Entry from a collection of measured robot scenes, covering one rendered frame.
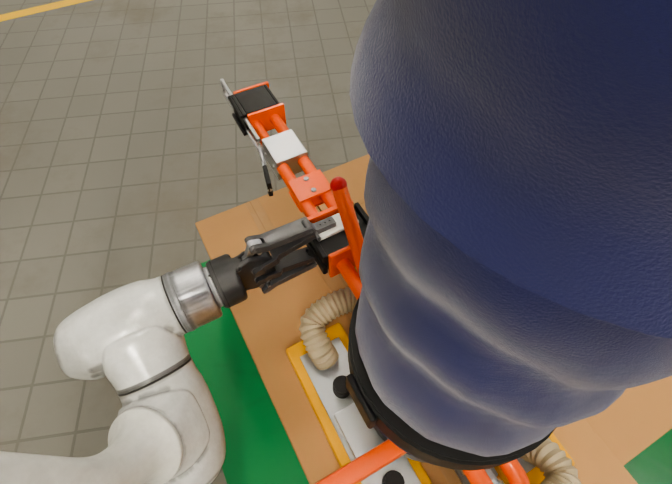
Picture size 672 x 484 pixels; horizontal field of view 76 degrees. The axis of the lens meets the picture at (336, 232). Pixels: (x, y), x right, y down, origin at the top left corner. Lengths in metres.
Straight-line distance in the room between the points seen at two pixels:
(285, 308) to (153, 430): 0.29
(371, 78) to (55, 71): 3.40
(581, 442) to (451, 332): 0.55
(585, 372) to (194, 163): 2.39
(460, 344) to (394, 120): 0.14
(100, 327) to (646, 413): 1.28
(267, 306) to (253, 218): 0.76
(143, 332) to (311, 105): 2.27
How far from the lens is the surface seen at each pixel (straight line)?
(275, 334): 0.75
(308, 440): 0.70
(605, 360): 0.22
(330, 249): 0.65
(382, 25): 0.18
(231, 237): 1.47
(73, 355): 0.65
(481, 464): 0.45
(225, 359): 1.87
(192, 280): 0.62
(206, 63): 3.22
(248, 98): 0.90
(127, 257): 2.24
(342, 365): 0.70
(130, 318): 0.62
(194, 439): 0.64
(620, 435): 1.39
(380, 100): 0.17
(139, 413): 0.62
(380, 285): 0.28
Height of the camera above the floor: 1.72
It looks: 55 degrees down
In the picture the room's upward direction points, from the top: straight up
